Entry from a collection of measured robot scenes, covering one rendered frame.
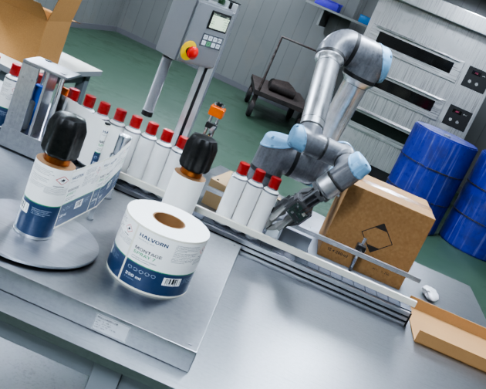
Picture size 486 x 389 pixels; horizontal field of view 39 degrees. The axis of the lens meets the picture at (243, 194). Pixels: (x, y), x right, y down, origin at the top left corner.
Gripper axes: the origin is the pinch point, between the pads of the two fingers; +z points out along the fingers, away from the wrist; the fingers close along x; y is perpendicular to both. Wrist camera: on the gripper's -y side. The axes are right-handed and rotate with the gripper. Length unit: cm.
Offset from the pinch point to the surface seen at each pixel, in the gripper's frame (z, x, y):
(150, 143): 13.1, -41.9, 1.9
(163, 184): 17.5, -29.6, 3.5
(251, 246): 7.0, 0.9, 6.0
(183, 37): -14, -60, 1
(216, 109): -7.7, -38.0, -5.5
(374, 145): 3, 112, -622
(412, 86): -71, 79, -614
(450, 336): -24, 62, -2
